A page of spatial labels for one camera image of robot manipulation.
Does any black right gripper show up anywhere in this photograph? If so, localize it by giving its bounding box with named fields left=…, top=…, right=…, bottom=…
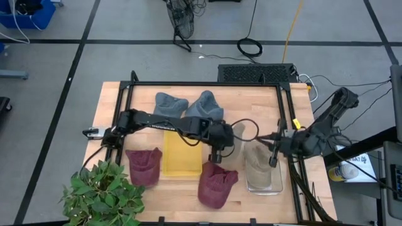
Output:
left=256, top=118, right=310, bottom=168

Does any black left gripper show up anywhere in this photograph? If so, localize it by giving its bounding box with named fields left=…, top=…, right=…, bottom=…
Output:
left=205, top=121, right=236, bottom=164

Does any grey baseball cap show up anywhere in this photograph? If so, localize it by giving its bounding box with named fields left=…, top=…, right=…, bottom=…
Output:
left=153, top=92, right=190, bottom=119
left=184, top=90, right=225, bottom=122

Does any maroon baseball cap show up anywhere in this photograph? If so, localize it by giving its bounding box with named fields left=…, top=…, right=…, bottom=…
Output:
left=124, top=147, right=163, bottom=188
left=197, top=161, right=239, bottom=210

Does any clear plastic bin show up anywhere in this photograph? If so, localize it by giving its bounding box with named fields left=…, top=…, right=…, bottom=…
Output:
left=244, top=141, right=284, bottom=196

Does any yellow plastic bin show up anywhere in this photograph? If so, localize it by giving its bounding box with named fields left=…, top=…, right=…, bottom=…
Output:
left=162, top=130, right=204, bottom=177

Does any black perforated computer case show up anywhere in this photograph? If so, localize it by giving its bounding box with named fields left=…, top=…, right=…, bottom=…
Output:
left=217, top=63, right=298, bottom=84

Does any yellow white bottle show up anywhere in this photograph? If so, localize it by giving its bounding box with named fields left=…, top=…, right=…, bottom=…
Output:
left=328, top=163, right=360, bottom=183

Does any black support beam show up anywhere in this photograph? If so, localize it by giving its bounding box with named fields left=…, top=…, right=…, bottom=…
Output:
left=323, top=125, right=398, bottom=167

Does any white printed paper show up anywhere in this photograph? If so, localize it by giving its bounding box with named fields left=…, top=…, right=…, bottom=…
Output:
left=334, top=144, right=378, bottom=183

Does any black keyboard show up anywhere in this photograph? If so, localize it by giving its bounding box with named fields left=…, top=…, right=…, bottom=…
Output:
left=390, top=163, right=402, bottom=202

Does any green leafy plant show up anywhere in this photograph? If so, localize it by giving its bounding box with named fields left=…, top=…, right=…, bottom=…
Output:
left=59, top=159, right=147, bottom=226

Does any grey metal bar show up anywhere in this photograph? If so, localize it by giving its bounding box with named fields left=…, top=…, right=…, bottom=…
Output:
left=0, top=69, right=30, bottom=81

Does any black caster foot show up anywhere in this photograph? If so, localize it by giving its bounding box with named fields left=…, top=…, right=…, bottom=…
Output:
left=0, top=96, right=13, bottom=113

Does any blue plastic crate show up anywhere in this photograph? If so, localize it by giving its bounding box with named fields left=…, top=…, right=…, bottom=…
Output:
left=0, top=0, right=57, bottom=30

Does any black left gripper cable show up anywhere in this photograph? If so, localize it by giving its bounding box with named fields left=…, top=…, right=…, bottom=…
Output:
left=231, top=118, right=261, bottom=143

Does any black cable bundle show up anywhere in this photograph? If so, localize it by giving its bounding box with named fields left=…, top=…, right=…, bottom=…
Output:
left=287, top=155, right=337, bottom=224

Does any black aluminium table frame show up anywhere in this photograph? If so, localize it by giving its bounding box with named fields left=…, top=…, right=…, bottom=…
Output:
left=105, top=70, right=317, bottom=226

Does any white looped cable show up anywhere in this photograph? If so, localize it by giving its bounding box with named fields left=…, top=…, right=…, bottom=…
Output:
left=298, top=73, right=320, bottom=104

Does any thin black floor cable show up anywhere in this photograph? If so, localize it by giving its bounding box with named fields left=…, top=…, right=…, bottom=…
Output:
left=191, top=50, right=255, bottom=63
left=357, top=80, right=392, bottom=97
left=340, top=87, right=393, bottom=132
left=306, top=74, right=393, bottom=89

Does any coiled black cable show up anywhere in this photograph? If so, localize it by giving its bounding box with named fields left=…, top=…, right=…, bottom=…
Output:
left=236, top=0, right=264, bottom=59

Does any yellow hanging cord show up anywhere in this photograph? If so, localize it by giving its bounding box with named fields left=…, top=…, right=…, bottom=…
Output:
left=281, top=0, right=305, bottom=63

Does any black wire floor fan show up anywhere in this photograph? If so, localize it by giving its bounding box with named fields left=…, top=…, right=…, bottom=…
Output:
left=165, top=0, right=195, bottom=53

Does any white floor cable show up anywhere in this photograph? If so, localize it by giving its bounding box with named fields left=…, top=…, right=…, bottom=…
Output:
left=8, top=0, right=43, bottom=45

